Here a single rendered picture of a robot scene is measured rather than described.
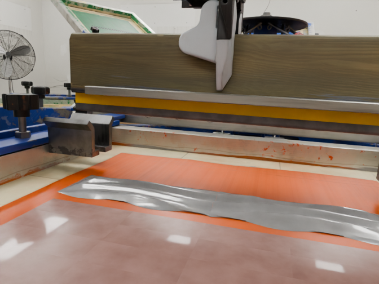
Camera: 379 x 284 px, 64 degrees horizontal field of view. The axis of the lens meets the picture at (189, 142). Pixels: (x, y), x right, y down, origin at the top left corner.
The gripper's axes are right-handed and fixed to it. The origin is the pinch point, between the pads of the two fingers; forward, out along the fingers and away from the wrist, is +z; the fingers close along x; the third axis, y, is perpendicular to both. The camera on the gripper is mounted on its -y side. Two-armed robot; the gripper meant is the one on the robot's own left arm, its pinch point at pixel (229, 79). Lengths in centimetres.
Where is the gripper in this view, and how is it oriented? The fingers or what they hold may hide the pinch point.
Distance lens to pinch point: 36.1
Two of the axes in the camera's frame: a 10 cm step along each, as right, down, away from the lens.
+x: -2.7, 1.8, -9.5
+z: -0.4, 9.8, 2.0
